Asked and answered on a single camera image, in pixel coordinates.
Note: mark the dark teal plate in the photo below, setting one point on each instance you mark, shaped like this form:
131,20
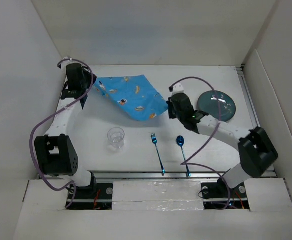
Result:
219,105

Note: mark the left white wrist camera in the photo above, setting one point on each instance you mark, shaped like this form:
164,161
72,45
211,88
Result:
64,62

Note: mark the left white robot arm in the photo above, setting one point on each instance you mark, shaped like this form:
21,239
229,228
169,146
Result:
53,153

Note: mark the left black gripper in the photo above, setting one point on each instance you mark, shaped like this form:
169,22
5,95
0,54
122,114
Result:
89,76

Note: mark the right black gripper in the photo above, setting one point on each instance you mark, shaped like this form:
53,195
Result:
171,114

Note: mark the blue metal spoon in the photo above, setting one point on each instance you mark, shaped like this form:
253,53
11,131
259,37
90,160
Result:
180,143

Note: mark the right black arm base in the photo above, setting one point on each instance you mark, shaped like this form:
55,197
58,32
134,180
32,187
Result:
215,198

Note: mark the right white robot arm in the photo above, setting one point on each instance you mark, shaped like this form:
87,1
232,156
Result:
256,151

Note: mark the blue metal fork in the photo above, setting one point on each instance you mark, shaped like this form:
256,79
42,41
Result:
154,141

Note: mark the clear plastic cup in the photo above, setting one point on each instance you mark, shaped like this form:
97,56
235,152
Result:
116,137

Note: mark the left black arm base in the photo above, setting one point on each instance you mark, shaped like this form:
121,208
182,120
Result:
100,199

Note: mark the blue space print placemat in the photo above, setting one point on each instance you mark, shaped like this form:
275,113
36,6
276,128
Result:
133,94

